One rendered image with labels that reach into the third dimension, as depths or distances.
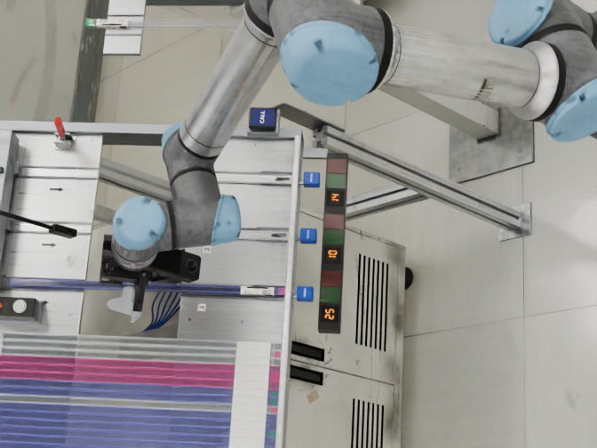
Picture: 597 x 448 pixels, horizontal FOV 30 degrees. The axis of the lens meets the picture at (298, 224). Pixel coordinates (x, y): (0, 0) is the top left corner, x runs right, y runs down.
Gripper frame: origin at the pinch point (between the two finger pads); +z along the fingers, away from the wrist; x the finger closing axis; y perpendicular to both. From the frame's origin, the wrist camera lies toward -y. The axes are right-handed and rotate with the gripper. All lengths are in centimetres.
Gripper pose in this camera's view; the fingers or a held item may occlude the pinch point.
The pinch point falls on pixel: (140, 281)
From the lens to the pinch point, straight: 200.2
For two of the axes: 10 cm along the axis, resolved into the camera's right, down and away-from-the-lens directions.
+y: -9.8, -1.1, -1.6
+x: -0.6, 9.4, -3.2
